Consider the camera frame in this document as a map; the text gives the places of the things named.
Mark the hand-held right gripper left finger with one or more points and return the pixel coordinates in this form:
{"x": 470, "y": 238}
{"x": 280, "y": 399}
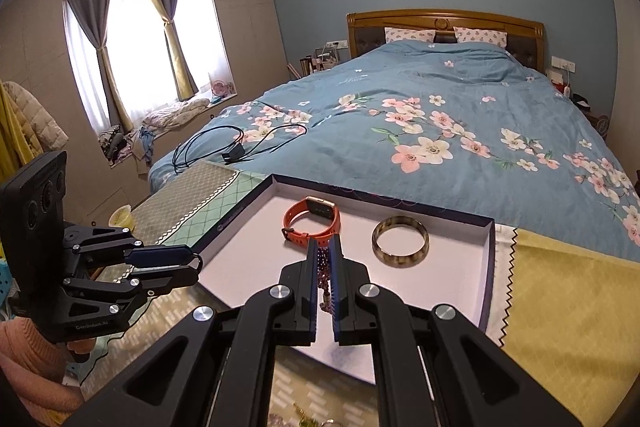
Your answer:
{"x": 312, "y": 287}

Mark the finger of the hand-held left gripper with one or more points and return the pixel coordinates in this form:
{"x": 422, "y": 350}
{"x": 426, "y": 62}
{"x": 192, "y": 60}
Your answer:
{"x": 160, "y": 254}
{"x": 165, "y": 279}

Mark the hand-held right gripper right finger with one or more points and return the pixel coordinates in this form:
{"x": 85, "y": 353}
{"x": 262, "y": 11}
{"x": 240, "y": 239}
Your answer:
{"x": 337, "y": 287}

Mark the dark blue box tray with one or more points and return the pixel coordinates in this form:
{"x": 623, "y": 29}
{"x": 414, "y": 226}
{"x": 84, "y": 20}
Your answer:
{"x": 250, "y": 247}

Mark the person's left hand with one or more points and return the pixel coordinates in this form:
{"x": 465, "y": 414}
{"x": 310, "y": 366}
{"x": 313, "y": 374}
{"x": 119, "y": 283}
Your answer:
{"x": 80, "y": 348}

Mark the yellow cup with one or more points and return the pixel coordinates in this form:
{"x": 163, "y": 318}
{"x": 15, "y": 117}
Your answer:
{"x": 121, "y": 218}

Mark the orange smartwatch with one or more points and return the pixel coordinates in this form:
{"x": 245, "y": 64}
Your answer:
{"x": 334, "y": 219}

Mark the brown horn bangle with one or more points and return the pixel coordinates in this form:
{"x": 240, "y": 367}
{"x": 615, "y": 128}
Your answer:
{"x": 400, "y": 260}

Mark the beige quilted jacket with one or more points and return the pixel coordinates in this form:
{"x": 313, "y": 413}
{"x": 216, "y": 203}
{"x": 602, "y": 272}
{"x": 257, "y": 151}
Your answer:
{"x": 35, "y": 117}

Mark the black charger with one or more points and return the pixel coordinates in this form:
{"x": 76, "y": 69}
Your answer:
{"x": 233, "y": 155}

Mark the pile of bedding and clothes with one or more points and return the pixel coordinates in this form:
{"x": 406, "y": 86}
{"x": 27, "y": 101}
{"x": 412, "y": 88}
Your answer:
{"x": 170, "y": 114}

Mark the small pink fan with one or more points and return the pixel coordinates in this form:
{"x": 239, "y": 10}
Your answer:
{"x": 221, "y": 91}

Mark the white sheer curtain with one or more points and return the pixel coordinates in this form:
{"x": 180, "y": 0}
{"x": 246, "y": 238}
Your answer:
{"x": 135, "y": 57}

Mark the bed with floral duvet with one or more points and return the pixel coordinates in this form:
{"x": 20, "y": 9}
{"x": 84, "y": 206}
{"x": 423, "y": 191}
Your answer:
{"x": 400, "y": 82}

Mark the cluttered bedside table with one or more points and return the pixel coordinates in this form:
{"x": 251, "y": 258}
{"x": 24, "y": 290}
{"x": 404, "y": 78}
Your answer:
{"x": 320, "y": 63}

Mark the patterned green yellow cloth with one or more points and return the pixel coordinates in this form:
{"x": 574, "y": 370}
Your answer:
{"x": 565, "y": 307}

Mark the white dotted pillow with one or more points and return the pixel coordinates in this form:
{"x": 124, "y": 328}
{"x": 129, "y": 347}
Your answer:
{"x": 480, "y": 37}
{"x": 407, "y": 35}

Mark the wooden bed headboard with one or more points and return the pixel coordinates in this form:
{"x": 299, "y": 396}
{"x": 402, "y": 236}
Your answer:
{"x": 400, "y": 19}

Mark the wooden bedside table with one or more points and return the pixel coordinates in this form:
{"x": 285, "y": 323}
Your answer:
{"x": 597, "y": 122}

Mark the white wall outlet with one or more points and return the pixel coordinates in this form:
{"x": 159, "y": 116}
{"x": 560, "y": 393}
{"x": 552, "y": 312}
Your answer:
{"x": 336, "y": 44}
{"x": 562, "y": 63}

